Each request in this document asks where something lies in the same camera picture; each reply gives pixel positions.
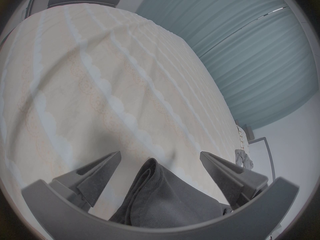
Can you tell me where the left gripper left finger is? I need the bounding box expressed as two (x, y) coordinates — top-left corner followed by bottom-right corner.
(51, 150), (122, 208)

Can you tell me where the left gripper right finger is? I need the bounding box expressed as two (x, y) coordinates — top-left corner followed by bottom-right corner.
(200, 151), (269, 211)

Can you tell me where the black T-shirt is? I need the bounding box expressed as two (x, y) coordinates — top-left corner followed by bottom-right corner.
(108, 157), (232, 228)

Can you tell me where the bed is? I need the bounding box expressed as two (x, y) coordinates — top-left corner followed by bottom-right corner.
(0, 3), (276, 225)

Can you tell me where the grey garment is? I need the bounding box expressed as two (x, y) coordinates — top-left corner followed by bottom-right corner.
(234, 149), (254, 171)

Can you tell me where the white printed pillow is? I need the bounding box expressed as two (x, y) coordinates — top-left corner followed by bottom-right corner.
(236, 125), (248, 150)

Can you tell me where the grey bedside table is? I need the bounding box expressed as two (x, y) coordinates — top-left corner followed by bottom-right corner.
(235, 120), (255, 141)

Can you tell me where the blue-green curtain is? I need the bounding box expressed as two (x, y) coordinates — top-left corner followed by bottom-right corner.
(199, 7), (320, 130)
(136, 0), (288, 55)

